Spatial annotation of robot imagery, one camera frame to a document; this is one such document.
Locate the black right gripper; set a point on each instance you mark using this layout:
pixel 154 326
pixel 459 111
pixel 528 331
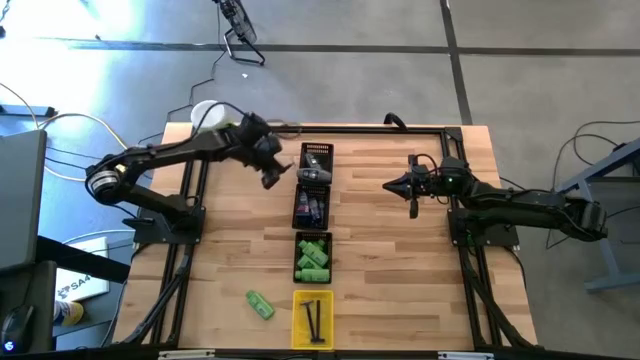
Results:
pixel 422 182

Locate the black floor fan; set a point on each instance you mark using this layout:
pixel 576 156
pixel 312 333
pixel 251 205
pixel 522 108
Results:
pixel 242 22

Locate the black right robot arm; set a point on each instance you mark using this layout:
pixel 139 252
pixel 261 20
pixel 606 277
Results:
pixel 520 202

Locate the white printed cardboard box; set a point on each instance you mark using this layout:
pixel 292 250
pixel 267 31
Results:
pixel 100 287

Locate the grey metal table frame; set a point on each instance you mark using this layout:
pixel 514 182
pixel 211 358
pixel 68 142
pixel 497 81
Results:
pixel 597 169

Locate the black computer mouse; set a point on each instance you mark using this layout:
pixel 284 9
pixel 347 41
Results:
pixel 17 325

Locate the green wipes canister white lid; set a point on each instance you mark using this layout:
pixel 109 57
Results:
pixel 207 115

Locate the yellow slotted plastic basket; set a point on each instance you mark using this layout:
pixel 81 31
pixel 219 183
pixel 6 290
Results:
pixel 327 300

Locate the black side desk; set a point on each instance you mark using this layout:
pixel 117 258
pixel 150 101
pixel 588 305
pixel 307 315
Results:
pixel 30 285

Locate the yellow and white container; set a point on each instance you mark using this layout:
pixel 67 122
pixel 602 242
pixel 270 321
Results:
pixel 70 314

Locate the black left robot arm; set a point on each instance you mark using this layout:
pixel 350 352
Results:
pixel 165 150

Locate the green travel shampoo bottle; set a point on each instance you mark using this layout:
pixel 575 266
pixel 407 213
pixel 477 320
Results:
pixel 260 305
pixel 315 252
pixel 312 275
pixel 305 262

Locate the grey Dove roll-on deodorant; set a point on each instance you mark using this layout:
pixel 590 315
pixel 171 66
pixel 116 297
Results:
pixel 311 161
pixel 315 175

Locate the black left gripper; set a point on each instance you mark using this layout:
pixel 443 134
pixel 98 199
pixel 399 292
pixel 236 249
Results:
pixel 261 145

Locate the black slotted plastic basket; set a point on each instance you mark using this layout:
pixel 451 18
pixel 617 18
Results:
pixel 297 222
pixel 327 240
pixel 325 150

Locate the black aluminium table frame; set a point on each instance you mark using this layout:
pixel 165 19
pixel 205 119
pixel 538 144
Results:
pixel 350 131

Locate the black floor bar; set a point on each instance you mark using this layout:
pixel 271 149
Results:
pixel 25 110

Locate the grey computer monitor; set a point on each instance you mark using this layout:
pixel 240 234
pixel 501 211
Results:
pixel 20 200

